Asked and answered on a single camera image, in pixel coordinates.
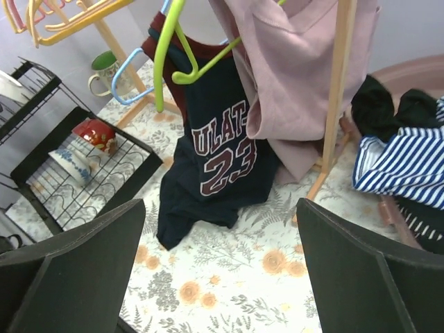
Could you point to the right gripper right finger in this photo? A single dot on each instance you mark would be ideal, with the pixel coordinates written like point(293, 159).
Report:
point(365, 282)

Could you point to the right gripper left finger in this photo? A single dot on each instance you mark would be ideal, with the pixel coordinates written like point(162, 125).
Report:
point(74, 281)

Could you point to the navy basketball tank top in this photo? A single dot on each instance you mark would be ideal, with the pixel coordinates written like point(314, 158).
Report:
point(216, 171)

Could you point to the yellow round hanger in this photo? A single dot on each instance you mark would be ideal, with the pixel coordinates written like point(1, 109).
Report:
point(19, 19)

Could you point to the yellow notched hanger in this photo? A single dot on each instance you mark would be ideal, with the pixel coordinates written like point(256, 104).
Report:
point(90, 15)

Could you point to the lime green hanger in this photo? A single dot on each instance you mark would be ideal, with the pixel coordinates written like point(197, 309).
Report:
point(203, 79)

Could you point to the light blue hanger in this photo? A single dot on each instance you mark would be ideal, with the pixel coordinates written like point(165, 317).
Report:
point(126, 79)

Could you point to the floral tablecloth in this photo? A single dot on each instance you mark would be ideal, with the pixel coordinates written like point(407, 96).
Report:
point(252, 278)

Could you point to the blue white floral bowl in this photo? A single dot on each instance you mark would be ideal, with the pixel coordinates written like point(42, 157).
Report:
point(72, 156)

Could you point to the blue white striped shirt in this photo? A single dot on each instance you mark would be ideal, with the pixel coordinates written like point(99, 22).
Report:
point(409, 165)

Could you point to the red floral bowl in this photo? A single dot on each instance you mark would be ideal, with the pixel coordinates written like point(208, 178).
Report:
point(98, 134)

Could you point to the black garment in basket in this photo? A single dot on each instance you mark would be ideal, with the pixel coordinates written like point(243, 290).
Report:
point(374, 112)

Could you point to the wooden clothes rack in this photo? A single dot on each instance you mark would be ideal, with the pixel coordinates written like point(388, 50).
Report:
point(345, 22)

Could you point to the white plate in rack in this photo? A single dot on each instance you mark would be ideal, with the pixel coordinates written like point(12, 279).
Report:
point(13, 89)

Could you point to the pink laundry basket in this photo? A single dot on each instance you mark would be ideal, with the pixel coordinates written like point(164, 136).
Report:
point(418, 225)

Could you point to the green floral mug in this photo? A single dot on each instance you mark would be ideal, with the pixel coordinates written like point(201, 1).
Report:
point(104, 67)

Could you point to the pink garment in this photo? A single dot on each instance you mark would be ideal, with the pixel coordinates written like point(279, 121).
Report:
point(284, 60)

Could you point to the black wire dish rack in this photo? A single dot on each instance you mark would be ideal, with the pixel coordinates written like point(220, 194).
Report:
point(49, 201)

